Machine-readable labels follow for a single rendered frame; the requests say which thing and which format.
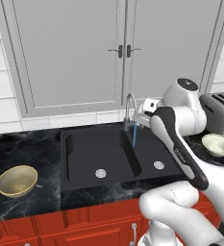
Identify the grey toaster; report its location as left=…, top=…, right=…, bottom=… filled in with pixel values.
left=198, top=91, right=224, bottom=141

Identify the black double sink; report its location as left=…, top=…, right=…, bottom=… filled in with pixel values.
left=59, top=123, right=188, bottom=194

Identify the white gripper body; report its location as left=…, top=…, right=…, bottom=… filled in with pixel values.
left=131, top=110, right=154, bottom=129

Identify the grey cupboard door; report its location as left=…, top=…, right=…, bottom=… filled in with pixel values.
left=122, top=0, right=224, bottom=101
left=0, top=0, right=128, bottom=118

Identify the dark door handle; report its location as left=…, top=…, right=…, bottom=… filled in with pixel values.
left=126, top=44, right=142, bottom=59
left=108, top=44, right=124, bottom=60

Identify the yellow-green bowl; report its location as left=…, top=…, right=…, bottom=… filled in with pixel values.
left=0, top=164, right=39, bottom=198

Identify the blue water stream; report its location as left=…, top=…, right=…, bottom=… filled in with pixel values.
left=132, top=122, right=139, bottom=148

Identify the pale cream bowl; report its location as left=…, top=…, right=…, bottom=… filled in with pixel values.
left=201, top=133, right=224, bottom=158

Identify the silver cupboard handle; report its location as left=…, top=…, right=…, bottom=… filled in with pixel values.
left=131, top=222, right=138, bottom=246

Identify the red drawer front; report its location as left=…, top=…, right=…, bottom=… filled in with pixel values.
left=0, top=216, right=40, bottom=246

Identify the silver tap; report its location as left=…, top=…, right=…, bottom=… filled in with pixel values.
left=123, top=92, right=139, bottom=132

